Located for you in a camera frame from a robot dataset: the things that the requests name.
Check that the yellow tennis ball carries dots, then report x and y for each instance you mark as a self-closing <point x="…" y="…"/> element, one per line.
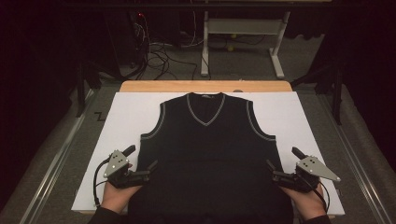
<point x="230" y="48"/>
<point x="233" y="36"/>

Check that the person's right hand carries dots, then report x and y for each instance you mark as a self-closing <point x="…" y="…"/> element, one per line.
<point x="309" y="203"/>

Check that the dark equipment with red light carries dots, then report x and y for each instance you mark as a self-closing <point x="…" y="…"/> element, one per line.
<point x="137" y="34"/>

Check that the black metal stand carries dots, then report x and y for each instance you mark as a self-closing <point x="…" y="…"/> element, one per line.
<point x="336" y="93"/>
<point x="81" y="87"/>

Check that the white paper sheet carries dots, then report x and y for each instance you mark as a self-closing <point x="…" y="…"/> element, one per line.
<point x="130" y="118"/>

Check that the metal floor rail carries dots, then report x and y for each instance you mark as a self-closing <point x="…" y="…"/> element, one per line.
<point x="56" y="161"/>
<point x="355" y="155"/>

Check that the white metal desk frame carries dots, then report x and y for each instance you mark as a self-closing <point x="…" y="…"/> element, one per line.
<point x="246" y="26"/>

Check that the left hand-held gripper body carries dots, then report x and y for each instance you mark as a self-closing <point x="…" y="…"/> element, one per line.
<point x="116" y="163"/>

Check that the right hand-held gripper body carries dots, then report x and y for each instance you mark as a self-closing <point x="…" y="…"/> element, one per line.
<point x="311" y="168"/>

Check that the person's left hand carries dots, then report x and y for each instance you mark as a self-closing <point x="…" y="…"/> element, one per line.
<point x="116" y="197"/>

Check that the black knitted vest grey trim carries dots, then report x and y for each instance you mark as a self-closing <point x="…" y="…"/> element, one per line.
<point x="211" y="161"/>

